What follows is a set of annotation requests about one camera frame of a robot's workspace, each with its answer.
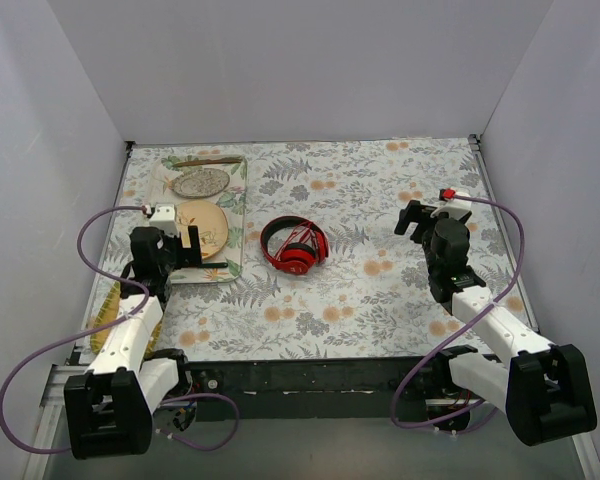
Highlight red black headphones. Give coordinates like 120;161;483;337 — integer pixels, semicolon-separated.
260;216;330;276

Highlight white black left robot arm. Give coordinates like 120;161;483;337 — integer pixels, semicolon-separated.
64;220;193;460

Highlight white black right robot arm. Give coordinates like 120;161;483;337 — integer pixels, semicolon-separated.
394;189;598;446

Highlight beige bird painted plate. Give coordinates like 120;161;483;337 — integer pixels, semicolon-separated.
176;200;229;260

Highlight yellow woven bamboo mat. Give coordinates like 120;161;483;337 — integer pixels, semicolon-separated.
88;281;162;356

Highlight floral leaf print tray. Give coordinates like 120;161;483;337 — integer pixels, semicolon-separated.
146;155;247;284

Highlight speckled ceramic saucer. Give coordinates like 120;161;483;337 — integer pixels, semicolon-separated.
171;168;230;199

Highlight floral patterned table mat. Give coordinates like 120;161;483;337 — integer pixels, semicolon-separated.
102;138;490;361

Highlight copper coloured knife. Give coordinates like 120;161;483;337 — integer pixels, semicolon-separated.
173;156;244;169

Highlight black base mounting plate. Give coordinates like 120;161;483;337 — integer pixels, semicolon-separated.
159;357;494;421

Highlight dark green handled utensil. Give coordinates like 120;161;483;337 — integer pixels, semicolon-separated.
189;262;229;269

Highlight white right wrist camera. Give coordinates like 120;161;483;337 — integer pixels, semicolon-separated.
430;188;472;223

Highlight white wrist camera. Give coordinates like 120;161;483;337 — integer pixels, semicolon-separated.
430;188;472;223
143;204;179;238

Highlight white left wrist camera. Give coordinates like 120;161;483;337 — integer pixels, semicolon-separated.
143;204;179;238

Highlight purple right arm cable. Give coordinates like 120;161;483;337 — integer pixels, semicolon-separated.
389;194;526;437

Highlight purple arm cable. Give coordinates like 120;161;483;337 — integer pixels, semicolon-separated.
389;194;526;437
0;204;241;455

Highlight aluminium frame rail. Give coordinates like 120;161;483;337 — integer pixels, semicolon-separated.
41;357;460;405

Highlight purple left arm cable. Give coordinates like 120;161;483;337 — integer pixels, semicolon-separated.
0;204;241;455

